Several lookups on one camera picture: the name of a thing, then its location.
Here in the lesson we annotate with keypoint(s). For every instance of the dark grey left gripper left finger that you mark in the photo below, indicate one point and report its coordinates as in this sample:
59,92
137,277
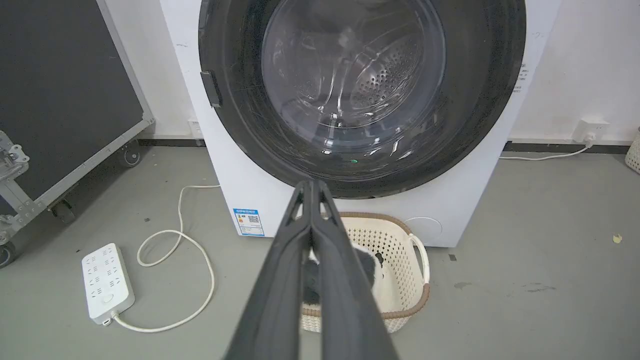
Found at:
272,300

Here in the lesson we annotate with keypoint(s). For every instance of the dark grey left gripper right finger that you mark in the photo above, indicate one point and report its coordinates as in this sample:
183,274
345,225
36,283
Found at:
345,300

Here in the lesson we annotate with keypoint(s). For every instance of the white front-load washing machine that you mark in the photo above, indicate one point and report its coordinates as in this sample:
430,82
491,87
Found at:
230,165

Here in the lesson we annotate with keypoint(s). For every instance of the round black washing machine door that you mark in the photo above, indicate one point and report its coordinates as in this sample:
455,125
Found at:
490,75

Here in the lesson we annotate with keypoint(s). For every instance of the dark fluffy garment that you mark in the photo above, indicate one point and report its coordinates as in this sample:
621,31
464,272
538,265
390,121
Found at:
311,285

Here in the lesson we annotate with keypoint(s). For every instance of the cream plastic laundry basket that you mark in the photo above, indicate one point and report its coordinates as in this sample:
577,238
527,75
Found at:
400,260

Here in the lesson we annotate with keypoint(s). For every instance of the blue energy label sticker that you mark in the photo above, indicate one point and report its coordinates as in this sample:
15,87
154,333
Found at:
248,222

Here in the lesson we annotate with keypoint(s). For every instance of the white power strip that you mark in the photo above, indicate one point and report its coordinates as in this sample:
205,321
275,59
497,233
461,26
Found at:
106,282

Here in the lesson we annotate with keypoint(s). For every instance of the black flight case on wheels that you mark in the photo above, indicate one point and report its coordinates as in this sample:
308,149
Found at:
60,100

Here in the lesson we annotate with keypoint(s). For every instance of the white perforated basket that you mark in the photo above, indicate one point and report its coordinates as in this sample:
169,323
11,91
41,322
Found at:
634,152

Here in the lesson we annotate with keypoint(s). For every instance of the white wall socket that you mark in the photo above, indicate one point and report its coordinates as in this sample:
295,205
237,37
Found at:
195,128

